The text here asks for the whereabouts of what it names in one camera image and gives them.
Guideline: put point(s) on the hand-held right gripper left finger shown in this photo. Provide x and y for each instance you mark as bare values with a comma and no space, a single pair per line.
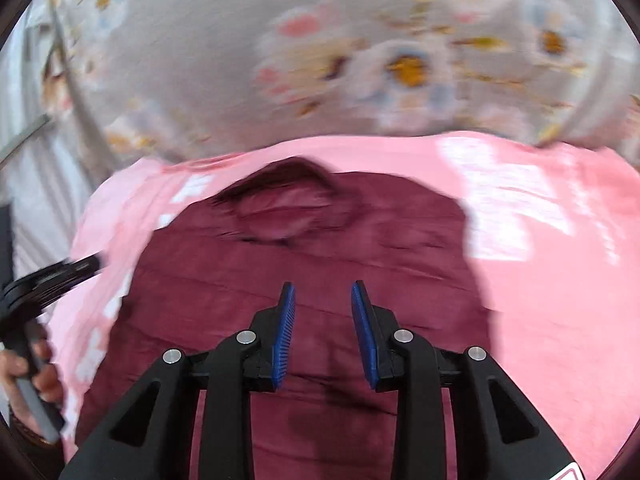
285,340

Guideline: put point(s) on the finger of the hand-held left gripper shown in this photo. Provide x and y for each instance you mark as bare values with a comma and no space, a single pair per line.
70,270

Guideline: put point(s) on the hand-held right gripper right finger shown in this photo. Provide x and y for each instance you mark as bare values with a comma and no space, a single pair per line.
364,340

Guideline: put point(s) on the maroon quilted jacket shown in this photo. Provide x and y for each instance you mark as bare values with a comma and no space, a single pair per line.
300,260

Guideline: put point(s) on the person's left hand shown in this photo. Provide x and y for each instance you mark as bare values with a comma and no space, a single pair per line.
50,380

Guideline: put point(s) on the pale pleated curtain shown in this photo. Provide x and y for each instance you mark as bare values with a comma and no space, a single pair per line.
40,185

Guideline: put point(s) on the pink printed blanket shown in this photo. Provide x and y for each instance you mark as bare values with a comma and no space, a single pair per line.
550,335

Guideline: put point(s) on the grey floral curtain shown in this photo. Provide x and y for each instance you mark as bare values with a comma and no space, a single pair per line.
200,60

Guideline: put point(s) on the metal rail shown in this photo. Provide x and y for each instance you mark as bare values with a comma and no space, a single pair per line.
25,139

